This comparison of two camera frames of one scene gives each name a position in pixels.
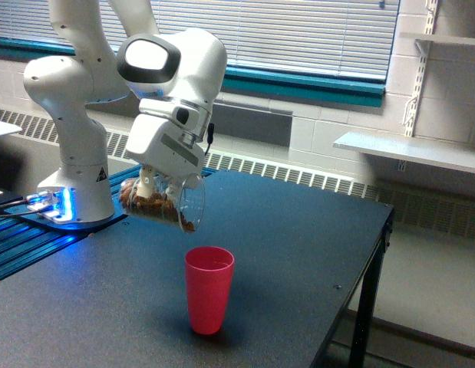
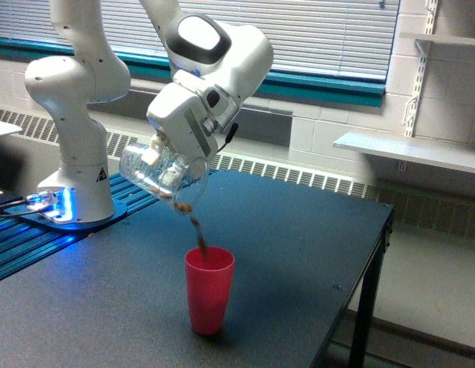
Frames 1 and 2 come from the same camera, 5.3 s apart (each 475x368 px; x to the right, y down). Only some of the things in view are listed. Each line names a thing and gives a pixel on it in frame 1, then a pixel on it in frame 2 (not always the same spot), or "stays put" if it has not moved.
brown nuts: (156, 205) to (186, 208)
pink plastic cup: (209, 271) stays put
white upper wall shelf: (454, 39) stays put
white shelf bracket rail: (423, 46) stays put
